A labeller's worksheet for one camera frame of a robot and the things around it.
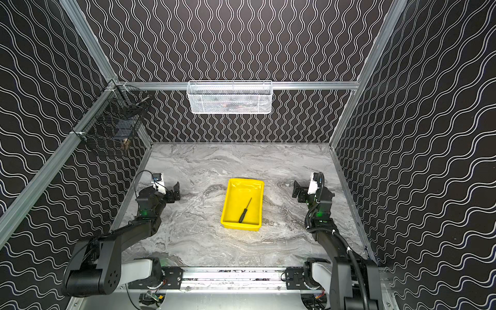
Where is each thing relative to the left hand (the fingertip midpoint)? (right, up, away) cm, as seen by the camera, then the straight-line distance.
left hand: (173, 181), depth 88 cm
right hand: (+61, 0, -2) cm, 61 cm away
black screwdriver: (+33, -15, +3) cm, 36 cm away
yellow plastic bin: (+29, -8, +9) cm, 32 cm away
